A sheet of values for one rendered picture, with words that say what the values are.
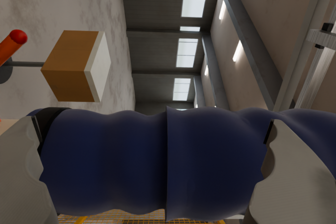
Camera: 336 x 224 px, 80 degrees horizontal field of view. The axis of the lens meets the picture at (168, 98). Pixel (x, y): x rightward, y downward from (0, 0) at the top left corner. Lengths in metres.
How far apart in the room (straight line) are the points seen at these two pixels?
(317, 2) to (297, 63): 0.62
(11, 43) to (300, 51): 2.56
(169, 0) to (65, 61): 7.87
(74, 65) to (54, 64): 0.17
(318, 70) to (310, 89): 0.20
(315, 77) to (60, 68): 2.36
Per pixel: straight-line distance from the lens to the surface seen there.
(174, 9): 9.65
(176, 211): 0.41
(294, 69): 2.72
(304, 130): 0.46
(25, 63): 2.39
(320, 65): 2.44
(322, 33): 2.21
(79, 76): 1.85
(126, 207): 0.43
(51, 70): 1.90
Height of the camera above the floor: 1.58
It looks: 3 degrees up
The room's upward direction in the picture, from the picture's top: 91 degrees clockwise
